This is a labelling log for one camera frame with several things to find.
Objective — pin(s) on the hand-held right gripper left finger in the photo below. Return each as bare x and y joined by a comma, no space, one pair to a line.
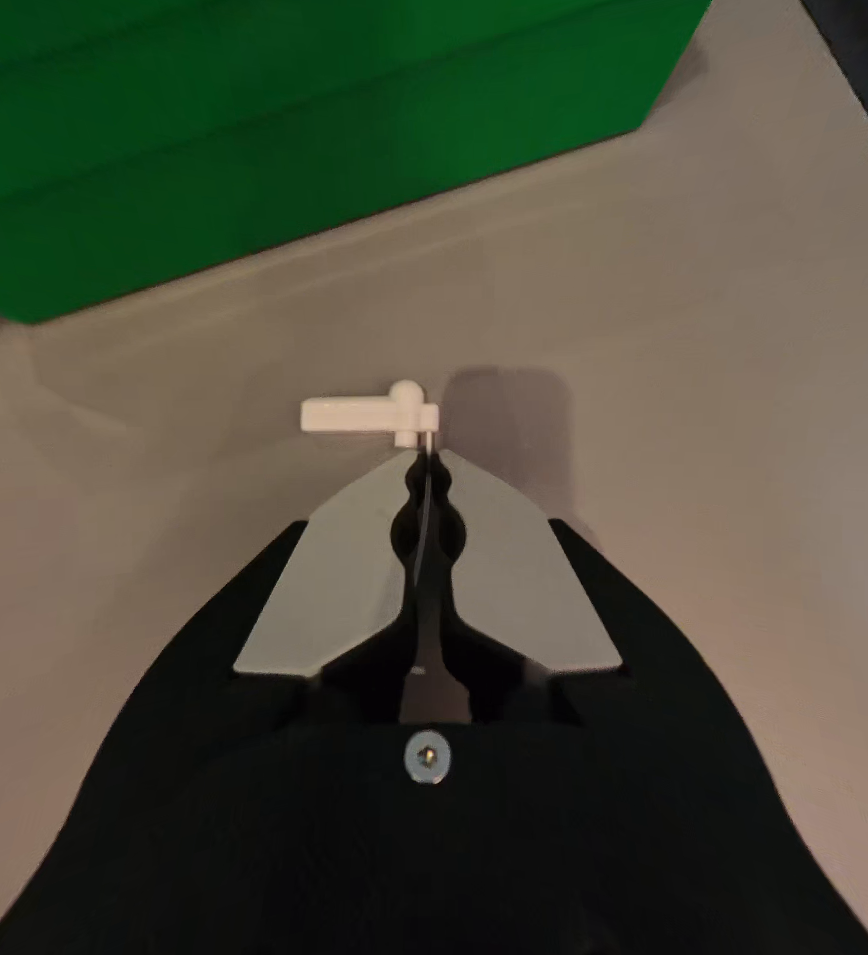
329,582

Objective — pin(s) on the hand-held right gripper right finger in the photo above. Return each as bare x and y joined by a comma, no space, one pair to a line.
531,589

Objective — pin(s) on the small white plastic clip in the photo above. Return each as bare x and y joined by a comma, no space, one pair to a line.
344,414

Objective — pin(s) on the green plastic bin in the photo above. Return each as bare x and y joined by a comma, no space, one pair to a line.
292,134

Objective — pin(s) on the grey desk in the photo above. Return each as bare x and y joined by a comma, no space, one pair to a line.
702,448

